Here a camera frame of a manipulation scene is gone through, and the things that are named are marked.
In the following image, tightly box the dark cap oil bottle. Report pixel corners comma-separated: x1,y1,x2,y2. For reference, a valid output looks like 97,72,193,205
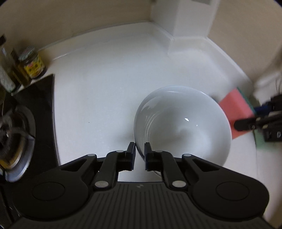
11,49,32,87

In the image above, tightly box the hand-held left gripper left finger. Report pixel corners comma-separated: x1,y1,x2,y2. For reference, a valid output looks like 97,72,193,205
59,142,136,191

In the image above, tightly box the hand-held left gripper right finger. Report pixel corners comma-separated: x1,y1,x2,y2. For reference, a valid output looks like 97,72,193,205
144,142,221,191

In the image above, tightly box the gas stove burner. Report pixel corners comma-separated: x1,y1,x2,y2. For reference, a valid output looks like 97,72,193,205
0,105,36,183

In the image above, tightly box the green cleaning cloth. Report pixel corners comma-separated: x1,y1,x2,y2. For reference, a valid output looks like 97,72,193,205
249,95,266,151

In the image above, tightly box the pink and green sponge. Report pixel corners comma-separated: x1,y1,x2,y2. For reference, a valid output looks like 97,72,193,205
219,88,256,140

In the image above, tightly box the yellow label sauce jar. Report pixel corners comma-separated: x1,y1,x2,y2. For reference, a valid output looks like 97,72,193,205
18,46,46,79

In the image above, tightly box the black glass cooktop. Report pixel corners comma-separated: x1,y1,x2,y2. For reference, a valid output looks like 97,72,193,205
0,74,61,223

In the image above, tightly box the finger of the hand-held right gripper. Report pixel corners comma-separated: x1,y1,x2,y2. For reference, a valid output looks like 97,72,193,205
234,116,267,131
253,103,274,115

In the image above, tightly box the yellow cap clear bottle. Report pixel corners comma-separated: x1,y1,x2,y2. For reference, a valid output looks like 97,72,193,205
0,35,17,93

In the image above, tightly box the white patterned ceramic bowl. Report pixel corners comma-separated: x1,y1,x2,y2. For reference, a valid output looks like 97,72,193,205
133,85,232,175

